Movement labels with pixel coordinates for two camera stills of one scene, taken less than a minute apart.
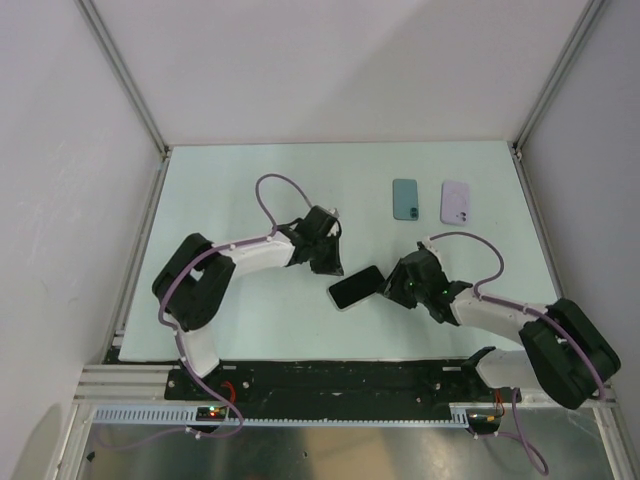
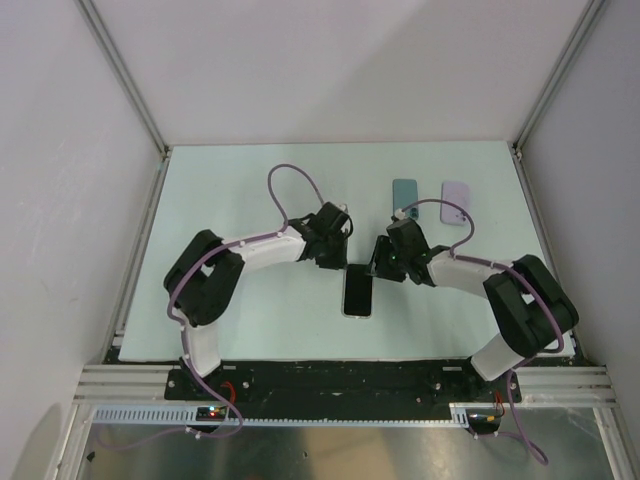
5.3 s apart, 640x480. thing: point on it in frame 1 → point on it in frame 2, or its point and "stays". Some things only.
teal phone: (405, 199) stays
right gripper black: (392, 287) → (379, 266)
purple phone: (454, 203) stays
